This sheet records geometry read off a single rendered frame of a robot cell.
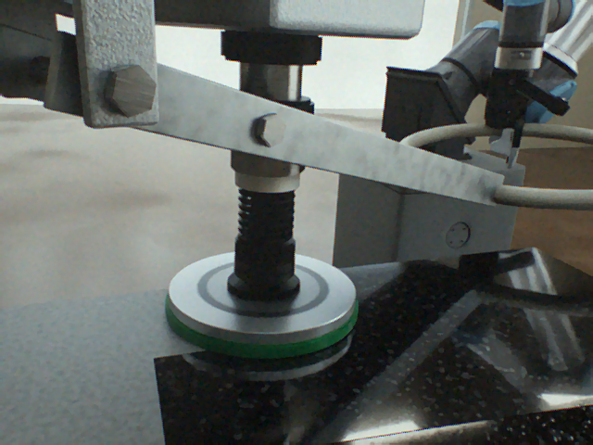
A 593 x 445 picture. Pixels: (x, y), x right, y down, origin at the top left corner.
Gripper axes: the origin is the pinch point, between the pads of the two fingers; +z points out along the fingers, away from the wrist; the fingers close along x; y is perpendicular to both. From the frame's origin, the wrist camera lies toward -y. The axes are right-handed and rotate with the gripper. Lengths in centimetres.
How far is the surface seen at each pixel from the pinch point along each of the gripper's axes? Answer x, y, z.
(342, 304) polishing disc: 81, 24, -3
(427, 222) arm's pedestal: -10.3, 17.5, 20.9
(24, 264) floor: -73, 213, 88
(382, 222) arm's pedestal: -11.5, 29.8, 22.6
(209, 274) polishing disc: 79, 40, -4
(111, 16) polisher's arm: 100, 36, -32
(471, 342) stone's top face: 79, 10, 0
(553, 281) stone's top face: 58, -1, 2
